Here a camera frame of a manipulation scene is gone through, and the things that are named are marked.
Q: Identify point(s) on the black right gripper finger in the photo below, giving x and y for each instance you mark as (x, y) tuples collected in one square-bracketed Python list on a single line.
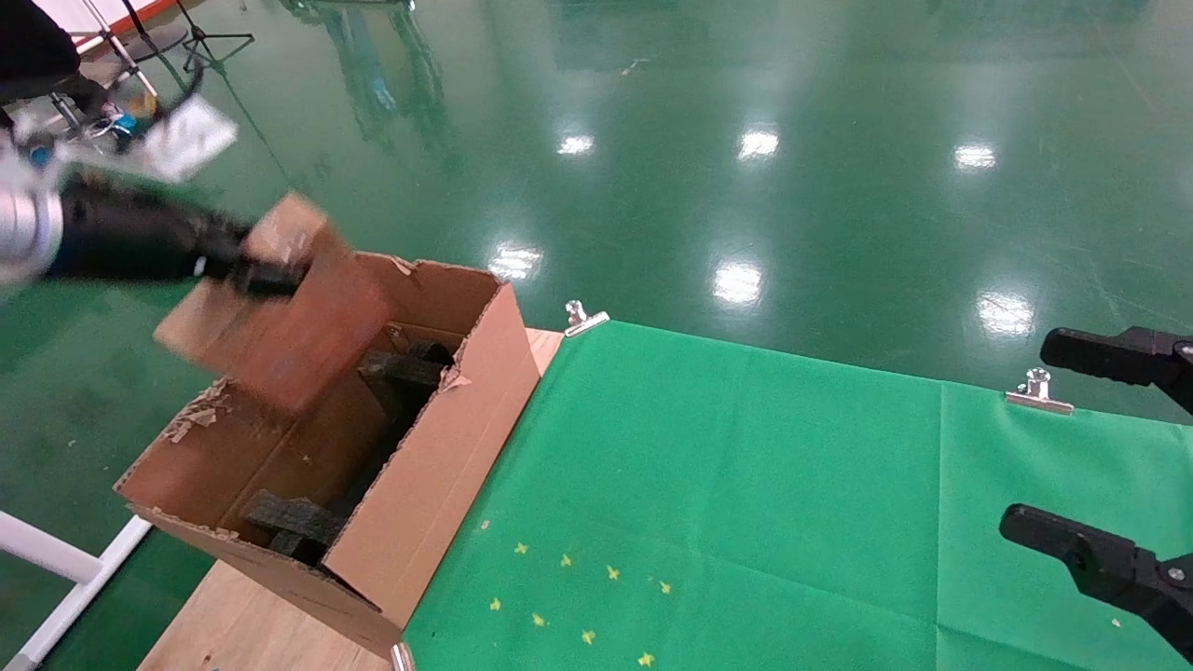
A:
[(1109, 356), (1109, 564)]

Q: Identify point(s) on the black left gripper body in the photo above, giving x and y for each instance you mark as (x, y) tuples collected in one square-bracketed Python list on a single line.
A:
[(130, 244)]

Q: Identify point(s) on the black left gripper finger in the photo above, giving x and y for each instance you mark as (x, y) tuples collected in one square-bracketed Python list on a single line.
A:
[(270, 278)]

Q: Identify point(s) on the small brown cardboard box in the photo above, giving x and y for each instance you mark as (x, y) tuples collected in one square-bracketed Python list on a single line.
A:
[(317, 326)]

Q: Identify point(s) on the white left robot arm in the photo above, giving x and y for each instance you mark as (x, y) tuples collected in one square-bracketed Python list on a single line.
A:
[(23, 224)]

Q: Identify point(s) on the large open cardboard carton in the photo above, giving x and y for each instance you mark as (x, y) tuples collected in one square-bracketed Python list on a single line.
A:
[(438, 485)]

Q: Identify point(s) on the silver binder clip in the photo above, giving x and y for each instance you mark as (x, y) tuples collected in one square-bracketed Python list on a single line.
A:
[(402, 658), (1037, 399), (582, 321)]

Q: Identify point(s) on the chrome wheeled stool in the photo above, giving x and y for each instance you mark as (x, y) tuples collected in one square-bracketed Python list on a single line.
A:
[(65, 112)]

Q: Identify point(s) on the black foam piece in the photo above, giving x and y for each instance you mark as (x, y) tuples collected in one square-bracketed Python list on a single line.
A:
[(294, 522), (405, 371)]

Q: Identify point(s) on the black pole stand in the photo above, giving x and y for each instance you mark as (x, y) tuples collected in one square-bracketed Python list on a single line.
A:
[(158, 42)]

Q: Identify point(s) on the black tripod stand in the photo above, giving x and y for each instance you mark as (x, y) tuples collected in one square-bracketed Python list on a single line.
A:
[(197, 37)]

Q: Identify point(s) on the seated person in black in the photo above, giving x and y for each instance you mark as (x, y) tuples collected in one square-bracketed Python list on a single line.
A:
[(28, 42)]

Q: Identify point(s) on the green table cloth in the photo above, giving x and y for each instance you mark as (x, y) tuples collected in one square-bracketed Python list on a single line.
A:
[(792, 513)]

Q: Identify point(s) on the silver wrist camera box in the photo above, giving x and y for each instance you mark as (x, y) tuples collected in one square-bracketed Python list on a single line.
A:
[(191, 140)]

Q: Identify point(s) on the white floor frame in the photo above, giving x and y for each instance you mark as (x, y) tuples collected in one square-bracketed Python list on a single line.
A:
[(47, 552)]

